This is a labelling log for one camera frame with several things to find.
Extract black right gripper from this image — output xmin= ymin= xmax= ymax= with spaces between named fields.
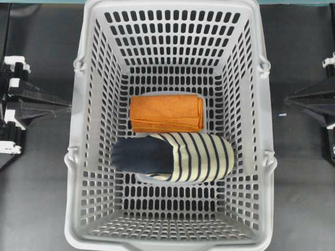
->
xmin=284 ymin=52 xmax=334 ymax=164

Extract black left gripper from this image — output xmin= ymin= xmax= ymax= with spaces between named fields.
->
xmin=1 ymin=55 xmax=71 ymax=169

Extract grey plastic shopping basket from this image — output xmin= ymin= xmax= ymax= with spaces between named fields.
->
xmin=64 ymin=1 xmax=277 ymax=250

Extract striped cream navy slipper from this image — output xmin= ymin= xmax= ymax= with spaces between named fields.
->
xmin=111 ymin=132 xmax=235 ymax=182

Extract folded orange cloth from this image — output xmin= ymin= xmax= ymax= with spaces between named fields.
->
xmin=129 ymin=94 xmax=205 ymax=133

